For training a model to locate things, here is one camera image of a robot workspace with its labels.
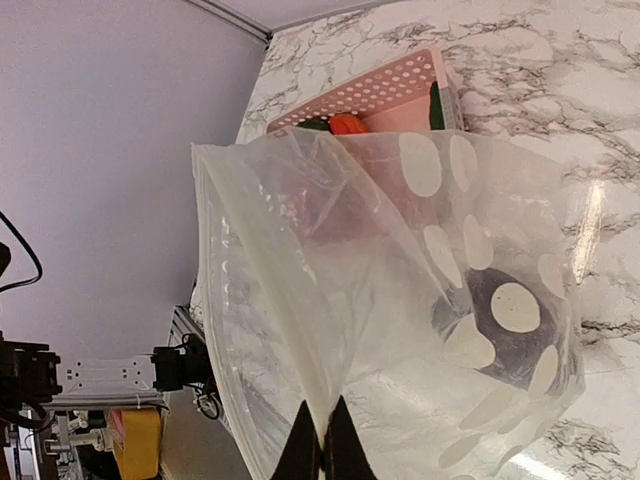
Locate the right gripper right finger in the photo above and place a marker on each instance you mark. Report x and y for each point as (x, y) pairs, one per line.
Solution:
(344, 456)

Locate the green avocado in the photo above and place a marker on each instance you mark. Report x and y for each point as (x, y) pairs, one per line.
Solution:
(316, 124)

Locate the green cucumber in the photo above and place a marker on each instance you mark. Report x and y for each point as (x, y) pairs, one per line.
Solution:
(436, 115)

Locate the front aluminium rail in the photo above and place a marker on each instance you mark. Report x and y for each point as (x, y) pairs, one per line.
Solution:
(95, 384)

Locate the pink perforated plastic basket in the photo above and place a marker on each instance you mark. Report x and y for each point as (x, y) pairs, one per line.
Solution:
(392, 97)

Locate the clear dotted zip top bag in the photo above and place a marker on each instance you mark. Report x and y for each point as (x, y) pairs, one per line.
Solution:
(288, 321)

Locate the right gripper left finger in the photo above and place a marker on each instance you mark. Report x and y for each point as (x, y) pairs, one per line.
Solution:
(300, 458)

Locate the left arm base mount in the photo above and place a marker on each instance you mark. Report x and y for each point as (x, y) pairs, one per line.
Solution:
(184, 365)

